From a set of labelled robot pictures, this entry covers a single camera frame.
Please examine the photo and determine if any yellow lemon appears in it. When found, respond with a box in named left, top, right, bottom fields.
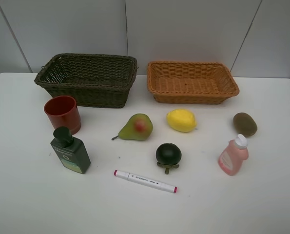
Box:
left=166, top=109, right=197, bottom=133

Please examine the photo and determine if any dark mangosteen fruit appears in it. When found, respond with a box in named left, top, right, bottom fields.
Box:
left=155, top=143, right=182, bottom=175

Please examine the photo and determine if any pink bottle white cap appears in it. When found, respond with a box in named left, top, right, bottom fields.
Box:
left=218, top=134, right=249, bottom=176

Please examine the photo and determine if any brown kiwi fruit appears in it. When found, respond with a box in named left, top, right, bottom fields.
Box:
left=232, top=112, right=258, bottom=137

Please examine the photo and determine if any green red pear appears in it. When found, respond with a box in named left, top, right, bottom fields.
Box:
left=111, top=113, right=153, bottom=141

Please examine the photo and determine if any orange wicker basket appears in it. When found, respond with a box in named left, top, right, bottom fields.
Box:
left=147, top=61, right=240, bottom=104

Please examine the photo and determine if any white pink-tipped marker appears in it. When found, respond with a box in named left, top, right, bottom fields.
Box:
left=114, top=170, right=177, bottom=194

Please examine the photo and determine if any dark brown wicker basket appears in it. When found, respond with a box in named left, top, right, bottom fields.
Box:
left=34, top=53, right=137, bottom=108

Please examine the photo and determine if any dark green pump bottle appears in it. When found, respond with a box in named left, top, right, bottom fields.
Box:
left=50, top=126, right=91, bottom=174

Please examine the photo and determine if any red plastic cup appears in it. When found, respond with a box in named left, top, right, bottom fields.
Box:
left=44, top=96, right=81, bottom=135

